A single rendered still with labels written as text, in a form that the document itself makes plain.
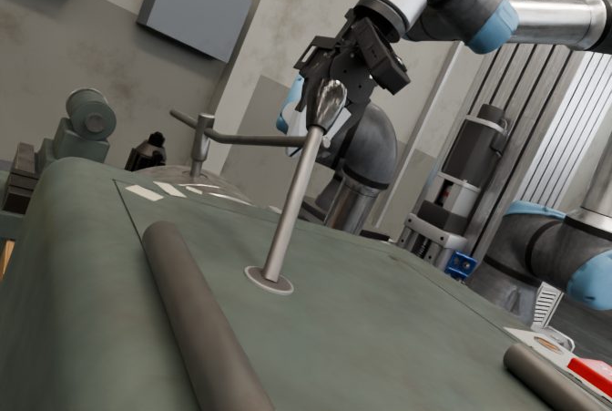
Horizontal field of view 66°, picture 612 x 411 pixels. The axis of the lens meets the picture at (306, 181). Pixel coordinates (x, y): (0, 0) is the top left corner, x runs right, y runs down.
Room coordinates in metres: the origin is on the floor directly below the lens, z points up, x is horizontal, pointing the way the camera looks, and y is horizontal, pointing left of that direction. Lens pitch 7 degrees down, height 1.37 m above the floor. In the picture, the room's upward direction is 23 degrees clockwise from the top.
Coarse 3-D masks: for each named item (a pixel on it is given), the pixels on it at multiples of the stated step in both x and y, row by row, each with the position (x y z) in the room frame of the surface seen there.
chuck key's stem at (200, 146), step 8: (200, 120) 0.62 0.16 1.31; (208, 120) 0.62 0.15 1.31; (200, 128) 0.62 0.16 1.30; (200, 136) 0.62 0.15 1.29; (200, 144) 0.62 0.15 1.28; (208, 144) 0.63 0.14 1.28; (192, 152) 0.63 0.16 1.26; (200, 152) 0.62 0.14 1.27; (192, 160) 0.63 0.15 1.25; (200, 160) 0.63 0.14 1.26; (192, 168) 0.63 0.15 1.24; (200, 168) 0.63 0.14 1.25; (192, 176) 0.63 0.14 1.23
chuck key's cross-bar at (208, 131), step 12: (180, 120) 0.67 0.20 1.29; (192, 120) 0.65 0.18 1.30; (204, 132) 0.62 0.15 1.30; (216, 132) 0.60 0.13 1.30; (240, 144) 0.56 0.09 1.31; (252, 144) 0.54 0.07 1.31; (264, 144) 0.52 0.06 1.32; (276, 144) 0.51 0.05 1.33; (288, 144) 0.49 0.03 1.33; (300, 144) 0.48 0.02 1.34; (324, 144) 0.46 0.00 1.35
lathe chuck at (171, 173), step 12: (156, 168) 0.64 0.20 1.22; (168, 168) 0.65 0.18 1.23; (180, 168) 0.65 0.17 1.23; (168, 180) 0.60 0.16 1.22; (180, 180) 0.60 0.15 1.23; (192, 180) 0.61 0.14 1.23; (204, 180) 0.62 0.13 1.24; (216, 180) 0.65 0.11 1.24; (228, 180) 0.71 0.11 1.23; (240, 192) 0.67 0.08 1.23
